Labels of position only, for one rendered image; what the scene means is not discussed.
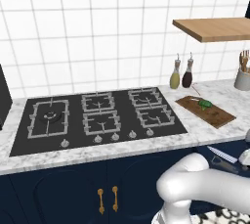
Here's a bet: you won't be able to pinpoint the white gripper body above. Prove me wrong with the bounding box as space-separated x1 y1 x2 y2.
238 149 250 167

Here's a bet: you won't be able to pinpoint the brown wooden cutting board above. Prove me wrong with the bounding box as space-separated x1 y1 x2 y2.
175 95 237 130

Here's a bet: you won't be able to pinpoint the green broccoli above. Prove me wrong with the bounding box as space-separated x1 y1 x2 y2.
198 99 214 112

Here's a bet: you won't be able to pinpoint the open navy drawer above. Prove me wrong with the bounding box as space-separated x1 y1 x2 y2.
194 139 250 179

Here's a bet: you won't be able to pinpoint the grey peeler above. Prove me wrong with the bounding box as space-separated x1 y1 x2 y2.
210 156 242 175

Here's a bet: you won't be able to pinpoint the silver knife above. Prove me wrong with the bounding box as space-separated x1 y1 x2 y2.
206 145 239 164

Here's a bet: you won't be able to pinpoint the white utensil pot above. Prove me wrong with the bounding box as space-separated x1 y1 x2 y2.
233 67 250 92

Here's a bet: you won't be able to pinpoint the wooden utensils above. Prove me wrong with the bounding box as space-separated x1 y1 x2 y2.
238 49 250 74

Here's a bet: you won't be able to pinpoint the dark vinegar bottle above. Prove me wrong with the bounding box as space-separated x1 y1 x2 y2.
181 52 195 89

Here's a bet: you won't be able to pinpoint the yellow oil bottle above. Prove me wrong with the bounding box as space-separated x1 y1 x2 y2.
169 53 182 90

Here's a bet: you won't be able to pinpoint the navy cupboard door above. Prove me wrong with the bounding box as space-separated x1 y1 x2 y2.
9 161 111 224
106 149 198 224
0 173 18 224

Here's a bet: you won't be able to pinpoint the black gas hob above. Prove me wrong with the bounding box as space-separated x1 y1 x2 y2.
9 86 189 157

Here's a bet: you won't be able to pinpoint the black appliance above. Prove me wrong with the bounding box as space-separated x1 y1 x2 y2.
0 65 14 131

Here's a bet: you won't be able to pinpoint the wooden wall shelf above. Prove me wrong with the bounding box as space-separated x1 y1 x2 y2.
172 17 250 44

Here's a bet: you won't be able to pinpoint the gold cupboard handle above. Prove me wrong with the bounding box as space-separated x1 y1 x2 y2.
111 185 120 213
97 188 106 215

